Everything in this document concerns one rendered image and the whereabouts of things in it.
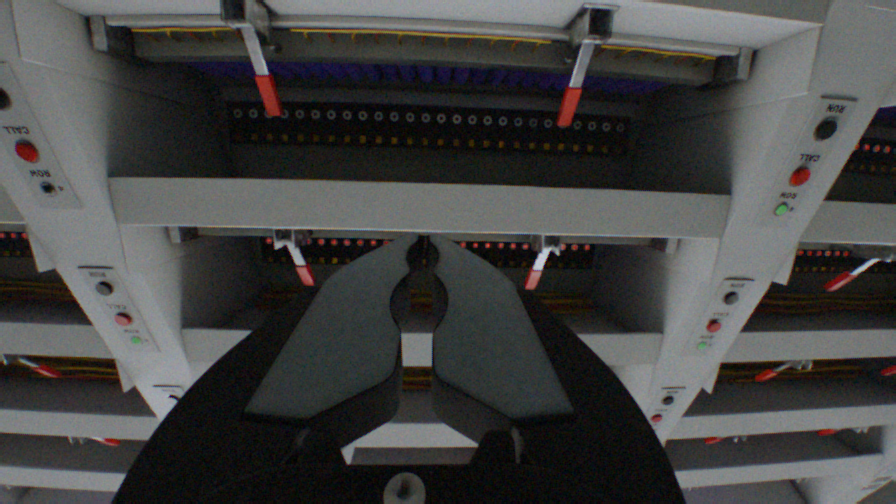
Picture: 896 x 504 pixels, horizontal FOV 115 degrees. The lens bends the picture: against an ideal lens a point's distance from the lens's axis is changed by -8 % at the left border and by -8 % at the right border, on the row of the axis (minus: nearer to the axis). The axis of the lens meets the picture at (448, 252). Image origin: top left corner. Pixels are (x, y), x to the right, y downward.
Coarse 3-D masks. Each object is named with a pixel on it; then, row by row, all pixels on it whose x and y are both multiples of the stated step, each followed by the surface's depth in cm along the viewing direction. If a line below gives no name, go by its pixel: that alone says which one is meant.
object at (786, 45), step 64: (64, 0) 22; (128, 0) 22; (192, 0) 23; (320, 0) 23; (384, 0) 23; (448, 0) 23; (512, 0) 22; (576, 0) 22; (640, 0) 21; (704, 0) 22; (768, 0) 22; (64, 64) 23; (128, 64) 29; (768, 64) 26
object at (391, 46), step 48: (144, 48) 27; (192, 48) 27; (240, 48) 28; (288, 48) 28; (336, 48) 28; (384, 48) 28; (432, 48) 28; (480, 48) 29; (528, 48) 29; (624, 48) 27
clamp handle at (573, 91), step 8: (584, 48) 24; (592, 48) 24; (584, 56) 25; (576, 64) 25; (584, 64) 25; (576, 72) 26; (584, 72) 26; (576, 80) 26; (568, 88) 27; (576, 88) 27; (568, 96) 27; (576, 96) 27; (568, 104) 28; (576, 104) 28; (560, 112) 28; (568, 112) 28; (560, 120) 29; (568, 120) 29
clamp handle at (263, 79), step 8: (248, 32) 23; (248, 40) 23; (256, 40) 24; (248, 48) 24; (256, 48) 24; (256, 56) 24; (256, 64) 25; (264, 64) 25; (256, 72) 25; (264, 72) 25; (256, 80) 26; (264, 80) 26; (272, 80) 26; (264, 88) 26; (272, 88) 26; (264, 96) 27; (272, 96) 27; (272, 104) 27; (280, 104) 28; (272, 112) 28; (280, 112) 28
